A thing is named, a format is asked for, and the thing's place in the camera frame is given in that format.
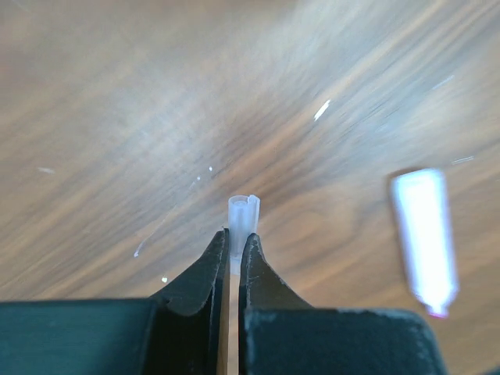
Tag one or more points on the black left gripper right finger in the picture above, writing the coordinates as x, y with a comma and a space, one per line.
280, 333

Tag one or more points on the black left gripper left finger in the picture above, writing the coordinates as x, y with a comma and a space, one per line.
180, 329

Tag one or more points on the clear pen cap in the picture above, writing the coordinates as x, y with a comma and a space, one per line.
243, 219

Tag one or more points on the pink highlighter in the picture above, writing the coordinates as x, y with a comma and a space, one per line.
424, 223

